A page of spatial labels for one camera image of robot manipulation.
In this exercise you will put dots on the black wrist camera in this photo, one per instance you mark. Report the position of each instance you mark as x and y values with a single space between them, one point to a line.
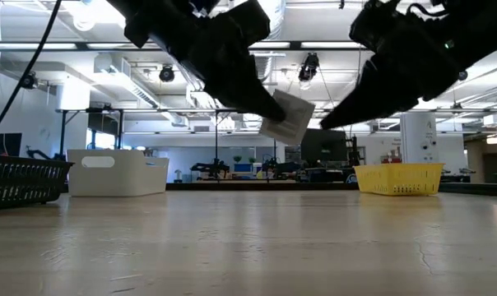
248 20
374 24

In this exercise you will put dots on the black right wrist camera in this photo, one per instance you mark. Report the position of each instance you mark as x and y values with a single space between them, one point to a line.
374 24

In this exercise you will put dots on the black background robot arm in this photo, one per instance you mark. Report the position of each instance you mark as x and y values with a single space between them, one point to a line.
209 167
281 166

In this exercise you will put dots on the black metal table frame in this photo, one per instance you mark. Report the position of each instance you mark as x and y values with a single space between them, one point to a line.
232 186

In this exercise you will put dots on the yellow plastic basket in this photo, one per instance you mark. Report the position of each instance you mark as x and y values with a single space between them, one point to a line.
398 178

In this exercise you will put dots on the black plastic basket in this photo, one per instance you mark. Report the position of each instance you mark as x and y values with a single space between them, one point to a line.
22 181

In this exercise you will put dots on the black computer monitor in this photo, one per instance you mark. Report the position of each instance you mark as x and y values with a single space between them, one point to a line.
326 146

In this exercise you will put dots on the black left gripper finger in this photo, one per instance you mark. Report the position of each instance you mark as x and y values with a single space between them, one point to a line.
256 103

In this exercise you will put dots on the black wall monitor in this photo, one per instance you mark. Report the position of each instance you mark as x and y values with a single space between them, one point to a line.
3 144

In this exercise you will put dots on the black ceiling camera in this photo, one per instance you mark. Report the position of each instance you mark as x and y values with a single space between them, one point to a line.
31 82
309 67
166 74
463 75

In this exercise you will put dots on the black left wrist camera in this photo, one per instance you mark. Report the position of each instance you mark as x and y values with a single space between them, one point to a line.
248 20

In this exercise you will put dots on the white round column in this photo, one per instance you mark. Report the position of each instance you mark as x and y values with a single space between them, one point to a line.
419 137

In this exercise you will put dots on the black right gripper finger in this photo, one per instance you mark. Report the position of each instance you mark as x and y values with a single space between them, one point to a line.
372 100

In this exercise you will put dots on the white antiseptic towelette packet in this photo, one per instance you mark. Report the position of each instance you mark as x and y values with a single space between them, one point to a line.
295 119

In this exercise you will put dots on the white plastic bin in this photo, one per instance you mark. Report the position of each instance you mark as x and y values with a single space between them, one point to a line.
117 174

